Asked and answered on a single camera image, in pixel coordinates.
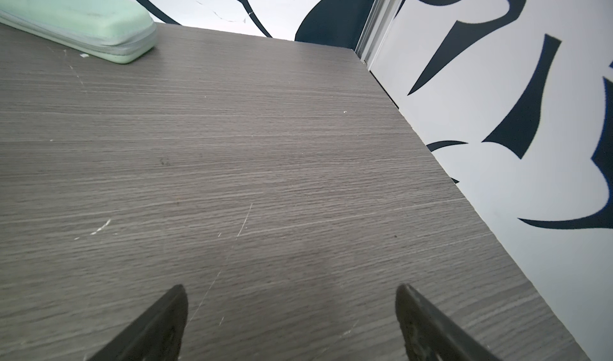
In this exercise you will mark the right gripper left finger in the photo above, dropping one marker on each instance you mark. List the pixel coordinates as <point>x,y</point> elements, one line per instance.
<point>155,335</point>

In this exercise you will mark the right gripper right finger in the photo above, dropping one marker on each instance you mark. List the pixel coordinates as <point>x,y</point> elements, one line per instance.
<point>429,334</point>

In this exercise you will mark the mint green case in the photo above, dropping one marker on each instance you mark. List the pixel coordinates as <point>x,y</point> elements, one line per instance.
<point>119,31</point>

